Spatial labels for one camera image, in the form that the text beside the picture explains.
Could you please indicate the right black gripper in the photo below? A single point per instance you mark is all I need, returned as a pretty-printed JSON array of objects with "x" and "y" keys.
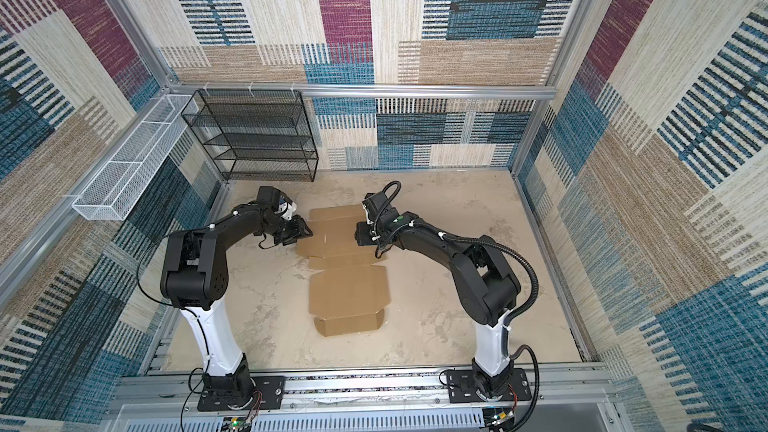
[{"x": 361, "y": 234}]

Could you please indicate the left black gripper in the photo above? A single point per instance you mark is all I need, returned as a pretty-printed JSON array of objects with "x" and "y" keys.
[{"x": 298, "y": 230}]

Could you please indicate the brown cardboard box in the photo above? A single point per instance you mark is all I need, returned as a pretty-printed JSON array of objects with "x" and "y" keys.
[{"x": 348, "y": 287}]

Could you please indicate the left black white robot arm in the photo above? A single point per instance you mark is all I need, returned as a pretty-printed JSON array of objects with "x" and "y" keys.
[{"x": 195, "y": 278}]

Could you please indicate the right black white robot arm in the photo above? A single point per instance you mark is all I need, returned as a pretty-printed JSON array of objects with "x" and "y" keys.
[{"x": 494, "y": 285}]

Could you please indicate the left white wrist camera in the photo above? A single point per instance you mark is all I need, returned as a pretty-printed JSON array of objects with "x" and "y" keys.
[{"x": 286, "y": 208}]

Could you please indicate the black wire shelf rack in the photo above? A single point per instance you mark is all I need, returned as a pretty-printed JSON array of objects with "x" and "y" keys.
[{"x": 262, "y": 135}]

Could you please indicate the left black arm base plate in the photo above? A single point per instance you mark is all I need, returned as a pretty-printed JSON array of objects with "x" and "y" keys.
[{"x": 262, "y": 392}]

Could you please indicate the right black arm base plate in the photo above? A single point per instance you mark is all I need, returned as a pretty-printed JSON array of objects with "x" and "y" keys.
[{"x": 469, "y": 385}]

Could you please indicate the white wire mesh basket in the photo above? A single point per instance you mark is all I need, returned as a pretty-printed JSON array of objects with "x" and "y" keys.
[{"x": 119, "y": 184}]

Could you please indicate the aluminium front rail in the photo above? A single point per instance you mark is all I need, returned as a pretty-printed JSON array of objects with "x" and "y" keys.
[{"x": 559, "y": 397}]

